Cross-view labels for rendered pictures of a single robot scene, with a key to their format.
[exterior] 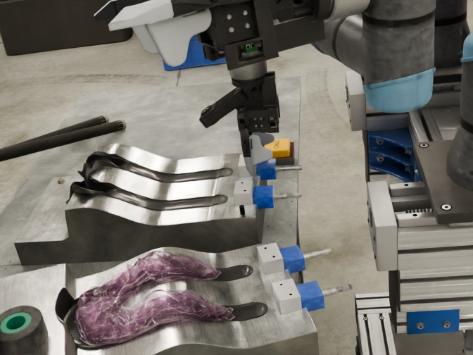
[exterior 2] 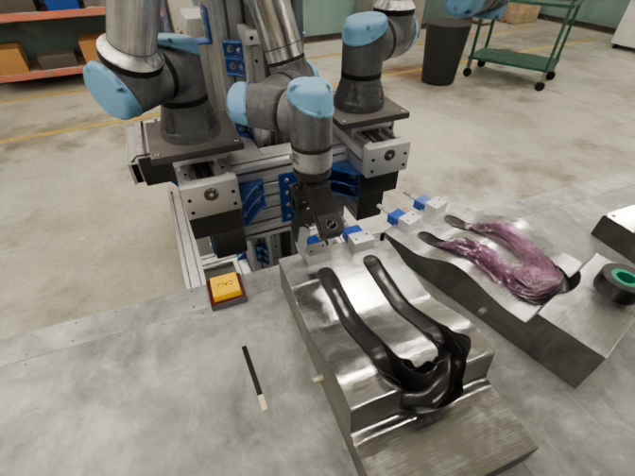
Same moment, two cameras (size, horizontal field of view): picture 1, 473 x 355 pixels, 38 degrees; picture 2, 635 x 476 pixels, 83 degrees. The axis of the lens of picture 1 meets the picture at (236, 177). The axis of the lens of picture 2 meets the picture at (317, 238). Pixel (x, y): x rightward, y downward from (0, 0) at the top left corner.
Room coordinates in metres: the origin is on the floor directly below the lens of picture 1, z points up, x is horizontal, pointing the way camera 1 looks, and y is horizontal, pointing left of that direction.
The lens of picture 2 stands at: (1.58, 0.47, 1.46)
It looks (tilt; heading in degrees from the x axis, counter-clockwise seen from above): 41 degrees down; 239
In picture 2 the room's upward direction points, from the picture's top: straight up
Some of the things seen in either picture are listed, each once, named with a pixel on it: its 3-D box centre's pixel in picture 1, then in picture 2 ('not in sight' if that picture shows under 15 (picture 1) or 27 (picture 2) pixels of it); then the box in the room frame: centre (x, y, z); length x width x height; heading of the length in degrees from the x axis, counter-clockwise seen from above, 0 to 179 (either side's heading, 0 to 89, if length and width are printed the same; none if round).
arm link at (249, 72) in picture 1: (248, 64); (310, 157); (1.29, -0.05, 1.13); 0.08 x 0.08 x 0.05
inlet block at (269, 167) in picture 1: (271, 169); (309, 244); (1.28, -0.08, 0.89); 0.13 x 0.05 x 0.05; 81
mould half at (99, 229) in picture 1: (144, 197); (383, 337); (1.28, 0.20, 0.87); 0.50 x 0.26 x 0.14; 81
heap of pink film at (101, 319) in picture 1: (149, 292); (503, 249); (0.92, 0.17, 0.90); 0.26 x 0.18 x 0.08; 98
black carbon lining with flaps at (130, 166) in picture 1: (146, 179); (387, 313); (1.27, 0.19, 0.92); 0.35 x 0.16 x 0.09; 81
